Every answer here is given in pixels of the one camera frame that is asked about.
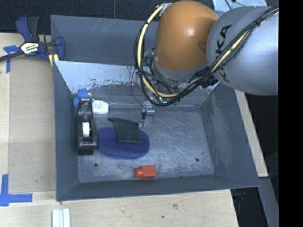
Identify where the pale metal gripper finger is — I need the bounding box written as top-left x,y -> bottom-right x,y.
144,110 -> 156,127
139,103 -> 153,128

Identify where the black flat pouch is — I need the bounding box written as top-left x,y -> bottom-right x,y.
107,117 -> 144,144

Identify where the grey metal bin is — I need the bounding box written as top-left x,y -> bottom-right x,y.
50,14 -> 261,202

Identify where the blue oval pad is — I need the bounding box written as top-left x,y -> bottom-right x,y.
97,126 -> 150,160

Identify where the small white bottle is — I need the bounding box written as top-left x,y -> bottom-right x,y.
91,100 -> 110,115

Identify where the red block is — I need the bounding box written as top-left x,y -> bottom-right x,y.
134,165 -> 157,179

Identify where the black tape dispenser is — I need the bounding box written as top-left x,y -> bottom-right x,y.
76,98 -> 98,156

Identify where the blue toy figure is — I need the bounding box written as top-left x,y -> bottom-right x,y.
72,88 -> 93,108

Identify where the pale wood board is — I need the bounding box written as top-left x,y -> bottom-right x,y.
8,34 -> 57,194

